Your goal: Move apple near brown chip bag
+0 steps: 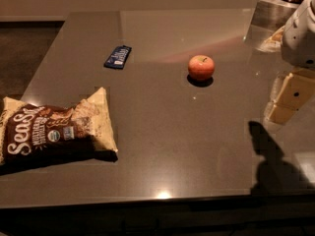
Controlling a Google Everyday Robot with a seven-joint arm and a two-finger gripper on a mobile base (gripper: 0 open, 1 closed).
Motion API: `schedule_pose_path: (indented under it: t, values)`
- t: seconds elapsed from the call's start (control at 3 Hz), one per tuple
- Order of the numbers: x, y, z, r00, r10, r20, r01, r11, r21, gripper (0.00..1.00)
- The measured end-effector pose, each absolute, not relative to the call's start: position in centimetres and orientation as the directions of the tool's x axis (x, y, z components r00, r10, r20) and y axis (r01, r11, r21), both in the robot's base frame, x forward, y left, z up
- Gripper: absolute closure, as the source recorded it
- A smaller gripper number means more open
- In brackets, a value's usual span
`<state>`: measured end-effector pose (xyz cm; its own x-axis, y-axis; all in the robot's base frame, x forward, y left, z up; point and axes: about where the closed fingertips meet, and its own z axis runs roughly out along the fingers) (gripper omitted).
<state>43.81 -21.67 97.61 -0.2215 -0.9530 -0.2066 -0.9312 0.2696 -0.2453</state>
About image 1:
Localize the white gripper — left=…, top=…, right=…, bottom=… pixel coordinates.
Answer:
left=266, top=0, right=315, bottom=125

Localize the red apple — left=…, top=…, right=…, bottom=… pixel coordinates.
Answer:
left=188, top=55, right=215, bottom=82

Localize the brown chip bag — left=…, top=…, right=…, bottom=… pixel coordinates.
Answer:
left=0, top=88, right=118, bottom=175

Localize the metal container box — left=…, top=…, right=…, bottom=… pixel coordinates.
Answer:
left=244, top=0, right=298, bottom=52

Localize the blue snack bar wrapper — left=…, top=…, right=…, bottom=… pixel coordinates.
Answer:
left=103, top=45, right=132, bottom=69

